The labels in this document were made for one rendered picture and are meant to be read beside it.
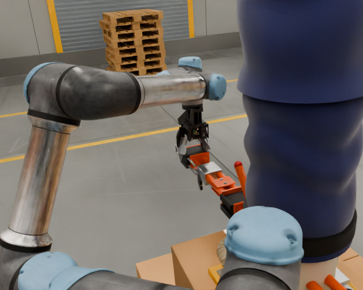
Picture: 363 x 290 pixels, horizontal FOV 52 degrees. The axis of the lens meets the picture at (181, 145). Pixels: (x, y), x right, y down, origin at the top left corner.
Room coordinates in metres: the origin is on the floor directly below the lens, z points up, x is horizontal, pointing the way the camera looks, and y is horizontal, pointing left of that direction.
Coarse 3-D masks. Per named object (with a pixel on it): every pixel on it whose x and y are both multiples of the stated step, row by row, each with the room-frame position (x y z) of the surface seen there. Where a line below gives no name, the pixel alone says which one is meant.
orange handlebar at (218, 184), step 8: (192, 160) 1.17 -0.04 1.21; (208, 160) 1.16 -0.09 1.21; (208, 176) 1.05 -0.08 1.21; (224, 176) 1.04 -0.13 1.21; (216, 184) 0.98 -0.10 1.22; (224, 184) 0.98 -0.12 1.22; (232, 184) 0.98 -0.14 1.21; (216, 192) 0.98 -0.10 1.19; (328, 280) 0.57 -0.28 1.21; (336, 280) 0.57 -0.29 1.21; (312, 288) 0.56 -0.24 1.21; (320, 288) 0.55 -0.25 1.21; (336, 288) 0.55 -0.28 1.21; (344, 288) 0.55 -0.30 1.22
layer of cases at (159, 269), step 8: (160, 256) 1.48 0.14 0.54; (168, 256) 1.48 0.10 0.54; (344, 256) 1.39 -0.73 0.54; (352, 256) 1.39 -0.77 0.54; (360, 256) 1.38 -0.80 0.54; (136, 264) 1.43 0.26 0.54; (144, 264) 1.43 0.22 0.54; (152, 264) 1.43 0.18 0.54; (160, 264) 1.42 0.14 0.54; (168, 264) 1.42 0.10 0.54; (352, 264) 1.33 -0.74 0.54; (360, 264) 1.33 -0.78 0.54; (144, 272) 1.37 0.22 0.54; (152, 272) 1.37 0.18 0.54; (160, 272) 1.37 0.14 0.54; (168, 272) 1.36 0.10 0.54; (360, 272) 1.28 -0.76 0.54; (152, 280) 1.32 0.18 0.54; (160, 280) 1.32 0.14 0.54; (168, 280) 1.31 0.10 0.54
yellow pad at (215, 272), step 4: (220, 264) 0.78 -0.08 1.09; (212, 268) 0.76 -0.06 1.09; (216, 268) 0.76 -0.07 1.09; (220, 268) 0.76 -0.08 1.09; (212, 272) 0.75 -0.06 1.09; (216, 272) 0.75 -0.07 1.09; (220, 272) 0.74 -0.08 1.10; (212, 276) 0.74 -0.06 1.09; (216, 276) 0.73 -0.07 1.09; (216, 280) 0.72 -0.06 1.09; (216, 284) 0.72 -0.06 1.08
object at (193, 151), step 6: (198, 144) 1.27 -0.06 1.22; (186, 150) 1.23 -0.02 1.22; (192, 150) 1.22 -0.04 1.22; (198, 150) 1.22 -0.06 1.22; (204, 150) 1.21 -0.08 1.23; (192, 156) 1.18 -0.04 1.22; (198, 156) 1.18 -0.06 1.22; (204, 156) 1.19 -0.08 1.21; (198, 162) 1.18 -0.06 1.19; (192, 168) 1.18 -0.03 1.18
